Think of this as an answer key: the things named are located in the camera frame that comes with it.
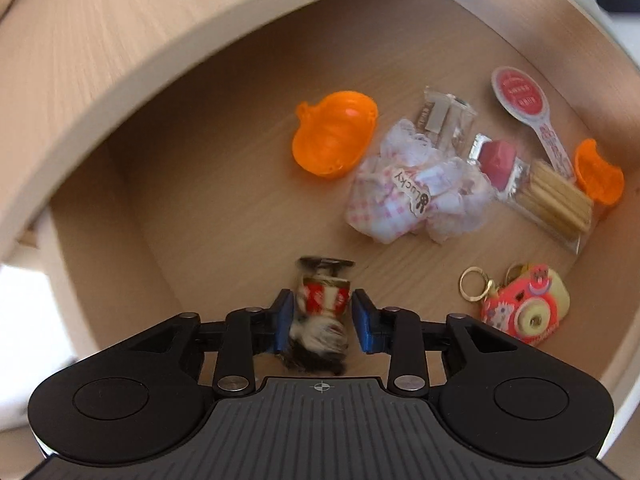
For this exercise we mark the clear packet with silver item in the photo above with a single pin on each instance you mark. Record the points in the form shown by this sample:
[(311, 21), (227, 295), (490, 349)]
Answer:
[(442, 115)]

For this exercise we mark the large orange plastic pumpkin shell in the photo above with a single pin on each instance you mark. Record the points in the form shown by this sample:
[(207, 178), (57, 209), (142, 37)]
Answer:
[(325, 145)]

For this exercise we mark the red white candy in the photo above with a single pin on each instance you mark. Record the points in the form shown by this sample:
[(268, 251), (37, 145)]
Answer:
[(320, 300)]

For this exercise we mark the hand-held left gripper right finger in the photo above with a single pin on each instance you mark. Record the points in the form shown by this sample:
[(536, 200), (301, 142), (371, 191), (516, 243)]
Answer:
[(362, 321)]

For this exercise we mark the round red paddle-shaped snack packet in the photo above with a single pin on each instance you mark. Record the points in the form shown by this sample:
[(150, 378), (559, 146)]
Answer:
[(520, 92)]

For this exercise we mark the biscuit sticks packet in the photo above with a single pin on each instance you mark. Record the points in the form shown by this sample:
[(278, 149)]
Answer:
[(555, 200)]

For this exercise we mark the small orange plastic pumpkin shell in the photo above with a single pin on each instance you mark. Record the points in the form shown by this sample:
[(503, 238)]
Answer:
[(600, 180)]

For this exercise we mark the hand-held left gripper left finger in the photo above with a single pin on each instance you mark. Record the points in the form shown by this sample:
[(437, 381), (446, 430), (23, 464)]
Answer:
[(282, 321)]

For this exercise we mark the pink checkered lace cloth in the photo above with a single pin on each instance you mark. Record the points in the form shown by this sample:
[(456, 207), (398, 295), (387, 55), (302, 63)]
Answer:
[(390, 200)]

